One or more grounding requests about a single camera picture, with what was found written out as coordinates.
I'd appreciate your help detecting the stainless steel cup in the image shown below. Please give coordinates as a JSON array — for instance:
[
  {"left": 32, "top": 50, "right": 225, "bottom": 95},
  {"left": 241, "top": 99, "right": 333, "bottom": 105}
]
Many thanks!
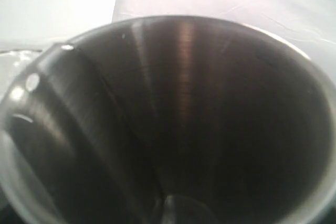
[{"left": 1, "top": 16, "right": 335, "bottom": 223}]

